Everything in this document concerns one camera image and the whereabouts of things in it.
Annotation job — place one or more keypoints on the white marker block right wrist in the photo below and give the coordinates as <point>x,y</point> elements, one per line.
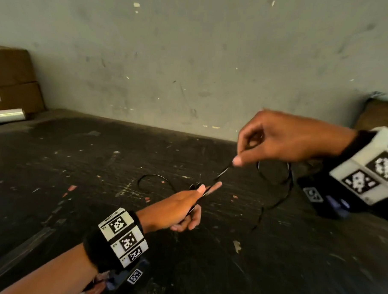
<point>371,167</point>

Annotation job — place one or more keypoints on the white marker block wrist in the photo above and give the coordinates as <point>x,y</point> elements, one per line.
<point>371,167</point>
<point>124,237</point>

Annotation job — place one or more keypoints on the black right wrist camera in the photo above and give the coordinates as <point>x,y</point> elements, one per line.
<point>333,198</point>

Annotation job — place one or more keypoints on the person's right hand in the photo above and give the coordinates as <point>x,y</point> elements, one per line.
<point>294,136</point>

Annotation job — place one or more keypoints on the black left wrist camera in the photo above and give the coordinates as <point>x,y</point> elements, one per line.
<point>129,275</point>

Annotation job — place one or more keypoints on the person's right thumb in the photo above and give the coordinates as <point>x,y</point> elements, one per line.
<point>261,157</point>

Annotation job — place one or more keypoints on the brown cardboard box white label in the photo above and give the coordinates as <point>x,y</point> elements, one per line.
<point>19,97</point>

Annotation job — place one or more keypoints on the person's left thumb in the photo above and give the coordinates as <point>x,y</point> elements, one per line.
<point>199,189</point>

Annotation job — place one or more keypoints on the shiny silver roll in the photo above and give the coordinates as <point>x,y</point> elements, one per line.
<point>6,115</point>

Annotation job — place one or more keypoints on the white marker block left wrist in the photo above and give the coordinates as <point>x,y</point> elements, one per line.
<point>124,237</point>

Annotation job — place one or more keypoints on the person's left forearm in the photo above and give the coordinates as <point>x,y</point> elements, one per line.
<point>53,274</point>

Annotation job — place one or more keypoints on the person's left hand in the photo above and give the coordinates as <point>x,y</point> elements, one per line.
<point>168,211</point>

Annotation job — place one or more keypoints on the brown sack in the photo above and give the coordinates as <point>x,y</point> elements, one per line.
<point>380,115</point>

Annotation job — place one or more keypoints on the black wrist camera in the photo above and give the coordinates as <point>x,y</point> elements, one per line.
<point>129,275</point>
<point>333,198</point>

